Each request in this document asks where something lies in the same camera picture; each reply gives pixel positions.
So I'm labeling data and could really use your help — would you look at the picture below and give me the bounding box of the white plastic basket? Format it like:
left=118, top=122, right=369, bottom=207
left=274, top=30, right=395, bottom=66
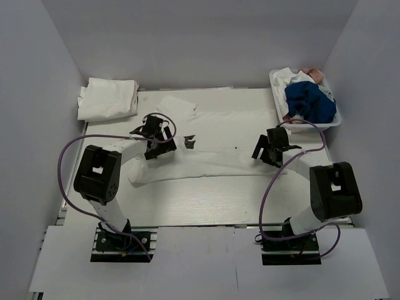
left=278, top=69, right=342, bottom=134

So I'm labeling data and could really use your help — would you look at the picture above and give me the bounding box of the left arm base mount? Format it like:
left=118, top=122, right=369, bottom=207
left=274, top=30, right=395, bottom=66
left=90, top=227, right=158, bottom=263

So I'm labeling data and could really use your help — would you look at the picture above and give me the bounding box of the folded white t shirt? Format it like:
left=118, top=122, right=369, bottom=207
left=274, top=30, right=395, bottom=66
left=77, top=77, right=139, bottom=123

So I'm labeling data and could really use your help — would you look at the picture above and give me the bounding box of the pink t shirt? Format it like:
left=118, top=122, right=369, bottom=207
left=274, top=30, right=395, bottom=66
left=299, top=68, right=324, bottom=86

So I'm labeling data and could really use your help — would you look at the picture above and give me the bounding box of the white printed t shirt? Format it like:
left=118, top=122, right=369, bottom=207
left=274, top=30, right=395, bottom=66
left=269, top=67, right=334, bottom=120

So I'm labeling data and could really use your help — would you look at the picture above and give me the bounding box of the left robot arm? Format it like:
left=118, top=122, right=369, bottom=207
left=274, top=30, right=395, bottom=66
left=73, top=112, right=177, bottom=249

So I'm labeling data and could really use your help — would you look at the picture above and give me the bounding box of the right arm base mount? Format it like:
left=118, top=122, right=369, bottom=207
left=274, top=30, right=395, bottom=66
left=254, top=233, right=321, bottom=266

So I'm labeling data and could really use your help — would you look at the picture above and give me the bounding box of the blue t shirt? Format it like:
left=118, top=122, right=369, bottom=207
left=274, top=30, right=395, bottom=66
left=284, top=81, right=337, bottom=124

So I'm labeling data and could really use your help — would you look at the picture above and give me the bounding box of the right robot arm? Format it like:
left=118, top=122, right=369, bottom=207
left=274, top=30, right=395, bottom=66
left=252, top=124, right=363, bottom=249

